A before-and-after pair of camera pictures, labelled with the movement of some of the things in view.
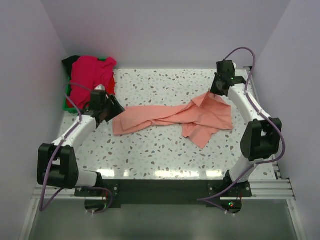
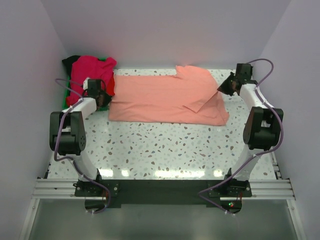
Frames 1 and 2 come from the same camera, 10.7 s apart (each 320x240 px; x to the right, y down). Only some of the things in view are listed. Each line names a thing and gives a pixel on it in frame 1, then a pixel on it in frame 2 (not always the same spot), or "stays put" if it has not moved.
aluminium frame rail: [262, 190] stays put
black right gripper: [213, 89] → [223, 87]
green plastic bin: [66, 108] stays put
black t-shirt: [68, 63] stays put
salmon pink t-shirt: [201, 119] → [190, 96]
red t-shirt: [110, 86] stays put
